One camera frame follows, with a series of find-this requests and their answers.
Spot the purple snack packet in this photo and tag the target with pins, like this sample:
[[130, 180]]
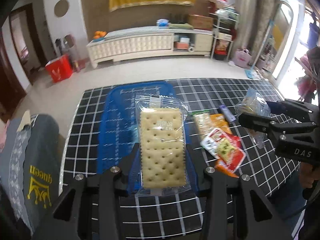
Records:
[[229, 117]]

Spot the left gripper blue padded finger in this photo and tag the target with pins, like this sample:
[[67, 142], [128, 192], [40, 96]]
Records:
[[134, 176], [190, 162]]

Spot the red white snack packet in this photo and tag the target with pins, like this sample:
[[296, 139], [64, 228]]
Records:
[[225, 148]]

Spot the yellow orange snack packet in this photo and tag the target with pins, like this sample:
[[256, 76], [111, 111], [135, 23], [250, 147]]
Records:
[[218, 121]]

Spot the black white grid tablecloth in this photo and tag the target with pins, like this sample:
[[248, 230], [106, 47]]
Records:
[[182, 213]]

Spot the cardboard box on cabinet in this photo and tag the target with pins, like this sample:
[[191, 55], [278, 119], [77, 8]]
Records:
[[200, 22]]

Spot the beige cracker snack packet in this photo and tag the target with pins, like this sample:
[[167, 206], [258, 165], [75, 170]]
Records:
[[203, 123]]

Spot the white metal shelf rack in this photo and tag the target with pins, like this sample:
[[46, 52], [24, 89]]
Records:
[[225, 24]]

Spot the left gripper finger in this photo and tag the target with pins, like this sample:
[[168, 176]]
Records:
[[301, 111], [257, 123]]

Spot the blue plastic basket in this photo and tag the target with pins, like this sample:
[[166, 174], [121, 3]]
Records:
[[118, 130]]

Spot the dark queen print garment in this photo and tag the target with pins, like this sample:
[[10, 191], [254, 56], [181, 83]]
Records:
[[41, 168]]

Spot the red paper bag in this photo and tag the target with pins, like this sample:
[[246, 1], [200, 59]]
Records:
[[59, 69]]

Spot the cracker packet clear wrapper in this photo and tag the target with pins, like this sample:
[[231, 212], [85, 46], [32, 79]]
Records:
[[162, 140]]

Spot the plate of oranges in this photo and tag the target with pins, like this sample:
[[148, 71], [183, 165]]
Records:
[[99, 35]]

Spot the white television cabinet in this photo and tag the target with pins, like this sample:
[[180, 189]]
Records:
[[151, 41]]

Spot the light blue cartoon snack packet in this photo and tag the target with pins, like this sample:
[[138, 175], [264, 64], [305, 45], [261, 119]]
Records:
[[254, 103]]

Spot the standing air conditioner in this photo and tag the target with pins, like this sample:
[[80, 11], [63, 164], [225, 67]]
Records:
[[247, 23]]

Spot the blue tissue box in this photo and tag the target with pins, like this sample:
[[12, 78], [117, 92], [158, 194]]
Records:
[[162, 23]]

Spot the grey lace blanket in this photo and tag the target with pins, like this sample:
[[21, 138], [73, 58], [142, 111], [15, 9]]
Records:
[[12, 171]]

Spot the pink tote bag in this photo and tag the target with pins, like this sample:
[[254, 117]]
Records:
[[242, 57]]

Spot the person's right hand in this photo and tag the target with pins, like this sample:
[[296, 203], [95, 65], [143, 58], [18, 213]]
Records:
[[308, 174]]

